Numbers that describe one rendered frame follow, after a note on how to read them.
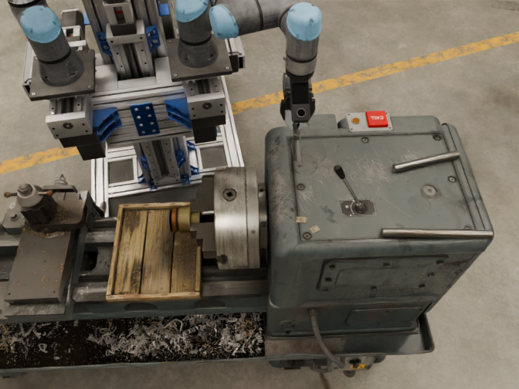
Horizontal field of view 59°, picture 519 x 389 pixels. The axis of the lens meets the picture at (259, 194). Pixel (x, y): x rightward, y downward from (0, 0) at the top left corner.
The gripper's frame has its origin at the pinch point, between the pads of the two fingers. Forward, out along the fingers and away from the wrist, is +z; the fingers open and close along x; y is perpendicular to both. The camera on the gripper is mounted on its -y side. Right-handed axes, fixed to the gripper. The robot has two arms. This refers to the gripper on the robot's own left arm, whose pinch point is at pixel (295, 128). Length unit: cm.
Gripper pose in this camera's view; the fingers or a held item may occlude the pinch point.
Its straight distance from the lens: 130.2
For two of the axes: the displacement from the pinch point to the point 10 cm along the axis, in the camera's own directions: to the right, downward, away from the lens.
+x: -10.0, 0.4, -0.3
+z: 0.0, 5.5, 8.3
